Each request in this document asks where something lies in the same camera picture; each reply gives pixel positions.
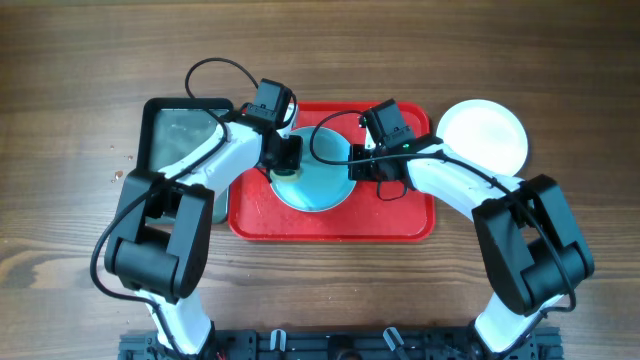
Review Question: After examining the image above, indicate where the green yellow sponge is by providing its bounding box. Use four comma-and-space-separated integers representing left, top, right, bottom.
270, 169, 300, 182

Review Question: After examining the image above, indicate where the light blue plate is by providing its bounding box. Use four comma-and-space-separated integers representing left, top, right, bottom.
271, 127, 356, 212

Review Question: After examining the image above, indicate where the white round plate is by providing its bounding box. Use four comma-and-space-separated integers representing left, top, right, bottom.
436, 99, 529, 176

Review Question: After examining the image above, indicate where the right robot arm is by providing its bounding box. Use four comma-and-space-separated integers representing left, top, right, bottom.
349, 99, 595, 359

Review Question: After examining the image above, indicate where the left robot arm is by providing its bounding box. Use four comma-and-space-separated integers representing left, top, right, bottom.
90, 79, 302, 359

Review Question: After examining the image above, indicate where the black metal tray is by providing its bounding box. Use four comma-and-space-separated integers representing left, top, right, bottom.
135, 97, 236, 226

